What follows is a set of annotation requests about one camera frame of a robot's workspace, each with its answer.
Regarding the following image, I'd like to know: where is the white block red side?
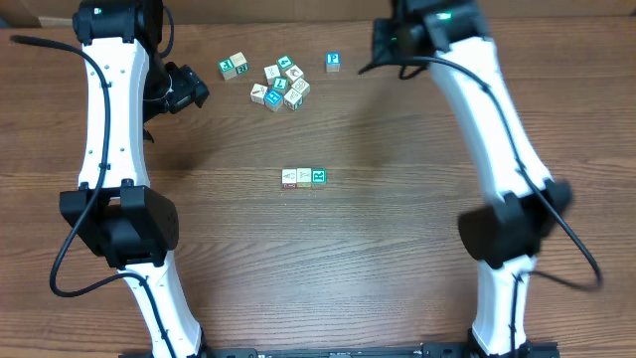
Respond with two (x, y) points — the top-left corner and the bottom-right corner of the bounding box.
(281, 168), (297, 189)

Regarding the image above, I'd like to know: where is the yellow top block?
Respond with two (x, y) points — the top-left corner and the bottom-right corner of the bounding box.
(296, 168), (312, 188)

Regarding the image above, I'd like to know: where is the green R letter block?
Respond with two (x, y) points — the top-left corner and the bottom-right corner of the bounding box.
(311, 168), (327, 187)

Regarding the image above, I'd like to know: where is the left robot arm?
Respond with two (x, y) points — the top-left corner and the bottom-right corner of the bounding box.
(60, 1), (209, 357)

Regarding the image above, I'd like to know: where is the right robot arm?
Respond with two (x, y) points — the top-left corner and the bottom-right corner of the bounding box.
(366, 1), (571, 357)

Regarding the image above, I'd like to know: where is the green F letter block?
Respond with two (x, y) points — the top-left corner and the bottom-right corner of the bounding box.
(218, 58), (238, 81)

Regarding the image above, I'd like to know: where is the white block green side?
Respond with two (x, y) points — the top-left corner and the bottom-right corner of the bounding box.
(230, 52), (249, 75)

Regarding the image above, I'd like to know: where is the blue P letter block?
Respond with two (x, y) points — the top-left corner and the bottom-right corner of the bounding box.
(325, 52), (341, 73)

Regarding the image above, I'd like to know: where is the white tool picture block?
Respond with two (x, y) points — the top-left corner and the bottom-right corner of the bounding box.
(249, 84), (269, 104)

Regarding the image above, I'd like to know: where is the white plain picture block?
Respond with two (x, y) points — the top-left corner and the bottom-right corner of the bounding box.
(264, 65), (280, 86)

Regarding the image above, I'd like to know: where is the blue top block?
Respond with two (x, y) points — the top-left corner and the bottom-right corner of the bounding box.
(264, 89), (283, 111)

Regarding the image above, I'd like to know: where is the green J letter block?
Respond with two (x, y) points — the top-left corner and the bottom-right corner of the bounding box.
(272, 77), (289, 95)

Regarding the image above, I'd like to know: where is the green top picture block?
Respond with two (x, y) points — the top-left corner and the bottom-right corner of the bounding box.
(276, 55), (294, 73)

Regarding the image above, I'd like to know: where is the white grid picture block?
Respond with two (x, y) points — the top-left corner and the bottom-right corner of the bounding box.
(292, 78), (310, 97)

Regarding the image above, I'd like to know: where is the white red picture block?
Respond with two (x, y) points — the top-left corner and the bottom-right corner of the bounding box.
(284, 65), (304, 84)

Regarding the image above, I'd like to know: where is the white block dark side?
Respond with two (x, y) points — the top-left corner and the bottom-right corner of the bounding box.
(283, 89), (303, 110)

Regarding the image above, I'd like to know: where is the cardboard back panel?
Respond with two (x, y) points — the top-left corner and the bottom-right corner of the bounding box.
(1, 0), (635, 28)

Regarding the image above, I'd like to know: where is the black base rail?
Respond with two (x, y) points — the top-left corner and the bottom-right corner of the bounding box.
(118, 340), (561, 358)

